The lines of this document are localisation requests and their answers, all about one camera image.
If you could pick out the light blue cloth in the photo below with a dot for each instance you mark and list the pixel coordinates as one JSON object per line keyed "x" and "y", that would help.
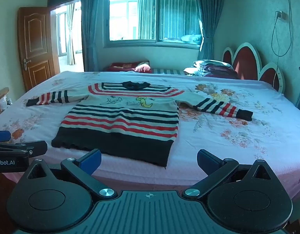
{"x": 192, "y": 38}

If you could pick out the red pillow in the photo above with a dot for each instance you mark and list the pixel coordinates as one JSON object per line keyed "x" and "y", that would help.
{"x": 120, "y": 66}

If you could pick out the blue curtain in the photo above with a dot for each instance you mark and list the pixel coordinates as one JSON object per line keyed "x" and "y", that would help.
{"x": 91, "y": 29}
{"x": 208, "y": 17}

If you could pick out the wall socket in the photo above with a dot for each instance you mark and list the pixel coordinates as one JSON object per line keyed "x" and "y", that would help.
{"x": 282, "y": 15}

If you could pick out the sliding glass window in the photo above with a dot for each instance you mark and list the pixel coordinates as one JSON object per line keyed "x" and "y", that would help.
{"x": 147, "y": 17}

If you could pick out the pale sheer curtain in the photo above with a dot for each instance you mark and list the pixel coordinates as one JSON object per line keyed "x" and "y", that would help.
{"x": 71, "y": 34}

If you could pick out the striped mattress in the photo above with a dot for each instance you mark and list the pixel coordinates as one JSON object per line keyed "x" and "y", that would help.
{"x": 167, "y": 71}

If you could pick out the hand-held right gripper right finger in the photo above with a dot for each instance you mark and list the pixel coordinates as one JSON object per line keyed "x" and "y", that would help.
{"x": 208, "y": 160}

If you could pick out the striped knit sweater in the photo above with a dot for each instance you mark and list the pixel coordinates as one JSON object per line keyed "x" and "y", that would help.
{"x": 120, "y": 121}

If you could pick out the red and white headboard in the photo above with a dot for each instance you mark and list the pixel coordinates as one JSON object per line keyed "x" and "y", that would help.
{"x": 245, "y": 63}

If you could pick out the brown wooden door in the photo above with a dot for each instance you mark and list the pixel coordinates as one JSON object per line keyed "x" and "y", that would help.
{"x": 37, "y": 41}

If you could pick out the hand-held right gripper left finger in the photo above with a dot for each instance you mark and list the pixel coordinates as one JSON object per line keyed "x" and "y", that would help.
{"x": 90, "y": 162}

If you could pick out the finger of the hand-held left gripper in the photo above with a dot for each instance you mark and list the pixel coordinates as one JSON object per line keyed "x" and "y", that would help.
{"x": 30, "y": 148}
{"x": 1, "y": 136}

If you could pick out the pile of folded bedding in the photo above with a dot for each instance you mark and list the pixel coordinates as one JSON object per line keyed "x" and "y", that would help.
{"x": 213, "y": 68}

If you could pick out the floral bed sheet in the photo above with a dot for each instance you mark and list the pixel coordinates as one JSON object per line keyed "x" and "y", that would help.
{"x": 237, "y": 146}

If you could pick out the pink pillow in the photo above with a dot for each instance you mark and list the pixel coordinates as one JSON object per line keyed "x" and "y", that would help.
{"x": 143, "y": 68}

